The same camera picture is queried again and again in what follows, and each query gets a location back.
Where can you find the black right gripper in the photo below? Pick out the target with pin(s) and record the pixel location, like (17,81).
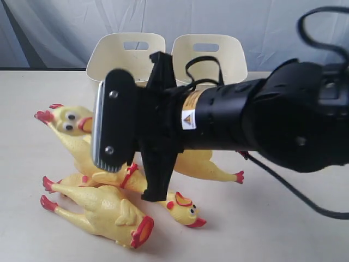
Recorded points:
(156,137)

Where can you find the rubber chicken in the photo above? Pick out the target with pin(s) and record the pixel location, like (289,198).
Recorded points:
(182,209)
(73,126)

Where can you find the detached chicken head with tube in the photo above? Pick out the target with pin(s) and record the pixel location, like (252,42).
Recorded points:
(77,180)

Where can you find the headless rubber chicken body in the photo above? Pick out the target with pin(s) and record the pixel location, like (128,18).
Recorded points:
(107,212)

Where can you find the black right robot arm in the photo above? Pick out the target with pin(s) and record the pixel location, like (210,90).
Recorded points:
(296,118)

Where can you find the cream bin marked X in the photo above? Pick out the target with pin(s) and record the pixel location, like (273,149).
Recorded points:
(126,50)

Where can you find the cream bin marked O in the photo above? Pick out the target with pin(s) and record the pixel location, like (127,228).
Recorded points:
(226,49)

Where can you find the blue grey backdrop curtain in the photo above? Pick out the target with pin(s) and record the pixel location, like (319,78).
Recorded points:
(63,34)

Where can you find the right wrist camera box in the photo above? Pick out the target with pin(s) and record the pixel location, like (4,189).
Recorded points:
(114,118)

